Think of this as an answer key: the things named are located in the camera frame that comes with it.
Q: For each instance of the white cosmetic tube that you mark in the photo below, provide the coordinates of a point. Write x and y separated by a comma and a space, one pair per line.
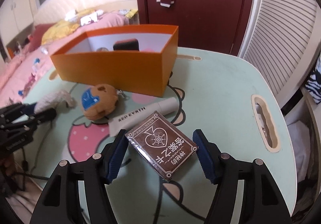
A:
130, 119

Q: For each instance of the orange cardboard box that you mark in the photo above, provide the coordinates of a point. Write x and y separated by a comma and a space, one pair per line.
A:
134, 71

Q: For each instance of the white louvered door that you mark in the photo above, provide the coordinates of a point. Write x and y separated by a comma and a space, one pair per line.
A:
281, 41

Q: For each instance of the mint green folding table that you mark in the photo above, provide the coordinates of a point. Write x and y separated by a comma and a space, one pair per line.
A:
225, 97

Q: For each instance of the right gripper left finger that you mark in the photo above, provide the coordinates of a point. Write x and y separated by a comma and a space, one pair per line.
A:
59, 201

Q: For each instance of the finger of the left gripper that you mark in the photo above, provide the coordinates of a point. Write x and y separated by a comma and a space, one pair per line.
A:
15, 111
31, 121

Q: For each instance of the black wallet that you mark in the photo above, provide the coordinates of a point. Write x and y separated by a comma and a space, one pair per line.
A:
126, 45

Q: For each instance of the white cloth bag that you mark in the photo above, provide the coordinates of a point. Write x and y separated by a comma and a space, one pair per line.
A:
52, 100

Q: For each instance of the yellow pillow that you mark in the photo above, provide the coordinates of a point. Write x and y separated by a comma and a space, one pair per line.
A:
64, 28

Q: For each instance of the pink heart plastic case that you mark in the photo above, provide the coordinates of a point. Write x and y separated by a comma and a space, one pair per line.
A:
147, 50

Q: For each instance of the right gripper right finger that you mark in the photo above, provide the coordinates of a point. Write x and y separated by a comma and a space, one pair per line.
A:
262, 199

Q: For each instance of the brown bear plush pouch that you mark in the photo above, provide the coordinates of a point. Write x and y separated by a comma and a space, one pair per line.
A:
99, 101

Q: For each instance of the brown playing card box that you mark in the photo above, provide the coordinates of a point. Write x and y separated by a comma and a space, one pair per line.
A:
161, 144

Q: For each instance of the pink quilt bed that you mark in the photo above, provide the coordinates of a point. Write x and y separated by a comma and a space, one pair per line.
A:
17, 73

